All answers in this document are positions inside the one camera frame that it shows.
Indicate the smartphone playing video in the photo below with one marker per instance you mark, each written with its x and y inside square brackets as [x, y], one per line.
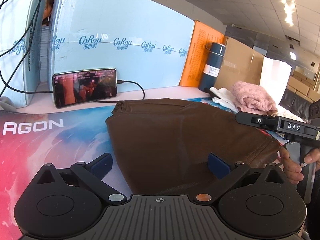
[84, 86]

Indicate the person's right hand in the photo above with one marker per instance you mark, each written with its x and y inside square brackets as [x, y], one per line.
[292, 170]

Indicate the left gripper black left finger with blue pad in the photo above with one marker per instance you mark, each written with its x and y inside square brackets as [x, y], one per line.
[90, 176]

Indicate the colourful AGON desk mat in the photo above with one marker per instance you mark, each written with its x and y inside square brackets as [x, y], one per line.
[30, 140]

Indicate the dark teal thermos bottle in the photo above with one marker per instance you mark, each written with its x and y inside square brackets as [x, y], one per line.
[212, 66]

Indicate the orange box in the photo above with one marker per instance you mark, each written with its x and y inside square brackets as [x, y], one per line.
[202, 38]

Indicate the pink knitted sweater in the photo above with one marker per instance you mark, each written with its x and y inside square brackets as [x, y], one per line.
[252, 98]

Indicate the brown button-up jacket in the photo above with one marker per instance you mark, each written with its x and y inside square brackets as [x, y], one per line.
[162, 145]

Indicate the white folded cloth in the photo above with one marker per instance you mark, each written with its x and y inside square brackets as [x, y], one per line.
[224, 97]

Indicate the white foam board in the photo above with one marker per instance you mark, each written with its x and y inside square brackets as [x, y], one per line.
[274, 78]

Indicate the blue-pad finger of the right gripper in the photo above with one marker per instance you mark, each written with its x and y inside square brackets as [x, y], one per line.
[259, 121]

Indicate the cream knitted garment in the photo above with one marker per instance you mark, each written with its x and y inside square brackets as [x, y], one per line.
[281, 111]

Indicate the stacked cardboard boxes background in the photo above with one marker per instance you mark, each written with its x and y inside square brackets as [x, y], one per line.
[303, 87]

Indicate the brown cardboard box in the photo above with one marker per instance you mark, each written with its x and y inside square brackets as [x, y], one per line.
[240, 63]

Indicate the light blue tissue carton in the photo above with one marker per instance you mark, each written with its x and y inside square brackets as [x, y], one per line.
[145, 42]

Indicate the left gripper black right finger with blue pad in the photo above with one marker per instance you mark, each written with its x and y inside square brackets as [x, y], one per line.
[229, 176]

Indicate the black sofa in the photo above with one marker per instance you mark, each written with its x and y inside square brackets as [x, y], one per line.
[295, 104]

